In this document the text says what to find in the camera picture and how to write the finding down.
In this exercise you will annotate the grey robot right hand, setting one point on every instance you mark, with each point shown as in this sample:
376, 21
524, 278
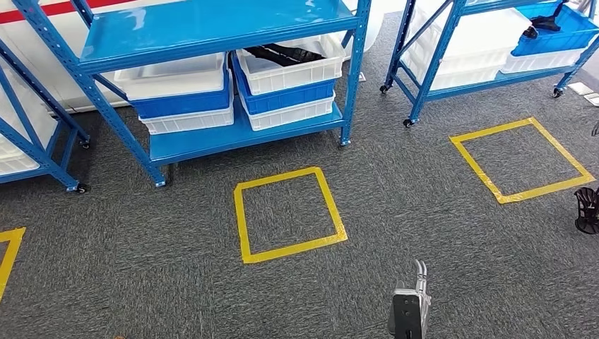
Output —
425, 299

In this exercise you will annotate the blue metal shelf rack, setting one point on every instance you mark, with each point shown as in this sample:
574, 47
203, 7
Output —
32, 149
435, 56
210, 28

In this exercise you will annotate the black plastic part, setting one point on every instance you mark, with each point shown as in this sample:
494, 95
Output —
545, 22
285, 55

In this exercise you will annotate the yellow floor tape square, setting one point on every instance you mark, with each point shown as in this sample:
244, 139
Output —
491, 131

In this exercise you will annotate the black ribbed plastic object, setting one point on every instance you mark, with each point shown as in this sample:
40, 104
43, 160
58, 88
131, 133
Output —
587, 210

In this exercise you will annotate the white plastic crate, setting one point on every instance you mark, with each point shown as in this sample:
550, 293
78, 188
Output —
290, 117
32, 117
173, 79
543, 61
187, 122
16, 163
295, 75
472, 51

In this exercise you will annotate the metal floor socket plate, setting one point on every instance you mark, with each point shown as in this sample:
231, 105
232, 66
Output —
580, 89
362, 77

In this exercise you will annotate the blue plastic crate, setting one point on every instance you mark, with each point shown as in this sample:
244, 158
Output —
182, 105
290, 100
561, 39

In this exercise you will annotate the white car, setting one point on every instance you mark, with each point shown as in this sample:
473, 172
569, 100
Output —
47, 70

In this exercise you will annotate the red barrier belt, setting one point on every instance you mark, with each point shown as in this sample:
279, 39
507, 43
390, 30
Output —
56, 8

